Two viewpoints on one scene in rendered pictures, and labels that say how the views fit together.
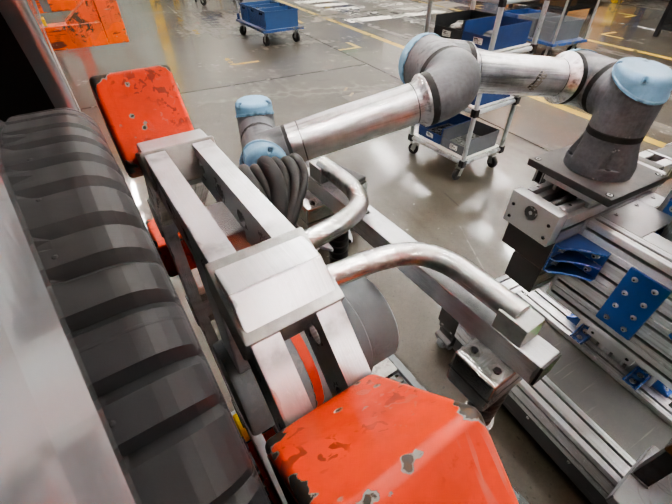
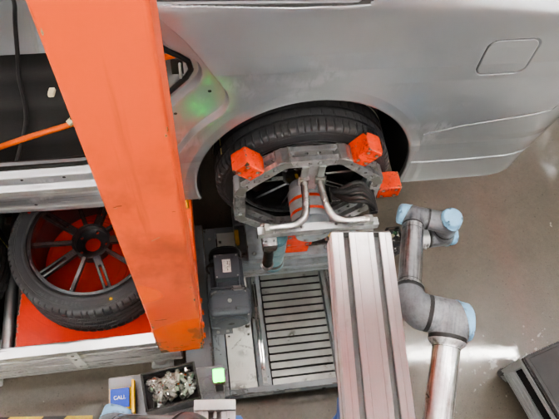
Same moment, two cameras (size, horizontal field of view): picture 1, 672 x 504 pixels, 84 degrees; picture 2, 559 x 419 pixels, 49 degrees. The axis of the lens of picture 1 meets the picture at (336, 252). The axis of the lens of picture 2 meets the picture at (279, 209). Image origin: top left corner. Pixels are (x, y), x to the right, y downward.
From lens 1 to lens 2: 1.95 m
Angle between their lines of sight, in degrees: 62
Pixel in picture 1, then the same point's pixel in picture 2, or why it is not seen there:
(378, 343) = not seen: hidden behind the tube
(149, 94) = (362, 145)
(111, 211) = (289, 130)
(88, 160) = (304, 128)
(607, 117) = not seen: outside the picture
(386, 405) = (254, 163)
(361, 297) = (310, 219)
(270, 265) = (284, 155)
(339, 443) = (253, 155)
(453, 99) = not seen: hidden behind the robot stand
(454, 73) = (405, 293)
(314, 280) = (279, 161)
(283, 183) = (347, 191)
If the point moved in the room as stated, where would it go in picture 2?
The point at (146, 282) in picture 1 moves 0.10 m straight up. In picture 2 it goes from (277, 134) to (279, 115)
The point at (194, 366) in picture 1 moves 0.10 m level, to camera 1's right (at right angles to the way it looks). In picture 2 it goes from (266, 139) to (253, 161)
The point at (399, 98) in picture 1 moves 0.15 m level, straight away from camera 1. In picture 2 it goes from (405, 268) to (446, 295)
